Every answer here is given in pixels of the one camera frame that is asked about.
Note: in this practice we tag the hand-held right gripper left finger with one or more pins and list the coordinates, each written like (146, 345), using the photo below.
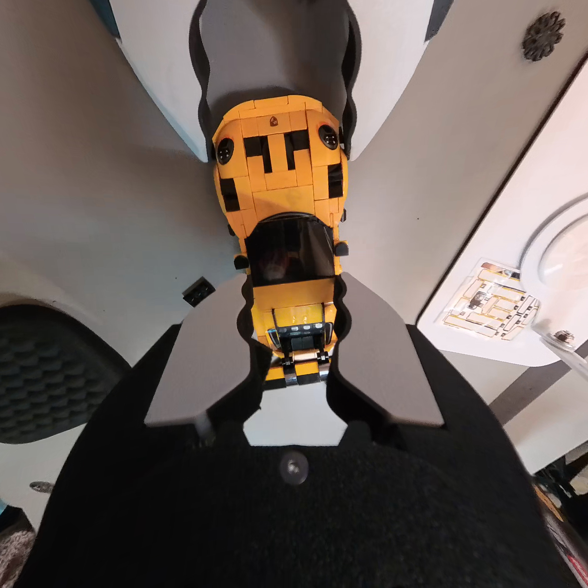
(197, 367)

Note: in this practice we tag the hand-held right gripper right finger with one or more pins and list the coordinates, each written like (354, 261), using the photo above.
(381, 363)

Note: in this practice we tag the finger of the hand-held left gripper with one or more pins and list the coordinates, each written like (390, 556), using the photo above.
(395, 59)
(156, 59)

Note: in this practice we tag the dark studded lego plate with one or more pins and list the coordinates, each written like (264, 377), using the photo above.
(198, 291)

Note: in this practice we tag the yellow lego car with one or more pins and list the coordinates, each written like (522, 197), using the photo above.
(280, 183)

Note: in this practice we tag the lego sticker sheet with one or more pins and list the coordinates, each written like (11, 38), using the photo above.
(491, 303)

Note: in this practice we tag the black lego wheel rim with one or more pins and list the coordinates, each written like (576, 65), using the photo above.
(543, 36)

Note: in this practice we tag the lego set box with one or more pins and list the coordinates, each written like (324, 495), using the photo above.
(565, 528)

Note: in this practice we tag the white desk stand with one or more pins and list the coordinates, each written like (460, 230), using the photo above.
(505, 206)

